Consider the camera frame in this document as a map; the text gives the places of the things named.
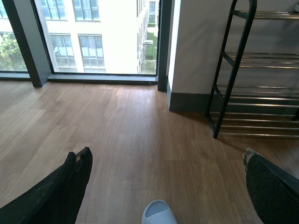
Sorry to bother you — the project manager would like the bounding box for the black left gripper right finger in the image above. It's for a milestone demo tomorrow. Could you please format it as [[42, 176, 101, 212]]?
[[243, 148, 299, 224]]

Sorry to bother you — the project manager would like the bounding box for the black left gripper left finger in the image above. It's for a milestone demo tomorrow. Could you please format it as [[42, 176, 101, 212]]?
[[0, 147, 93, 224]]

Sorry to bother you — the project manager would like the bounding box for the light blue slipper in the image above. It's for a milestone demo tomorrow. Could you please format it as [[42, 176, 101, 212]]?
[[142, 199, 177, 224]]

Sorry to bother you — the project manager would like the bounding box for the black metal shoe rack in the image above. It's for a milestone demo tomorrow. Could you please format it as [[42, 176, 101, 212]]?
[[206, 0, 299, 139]]

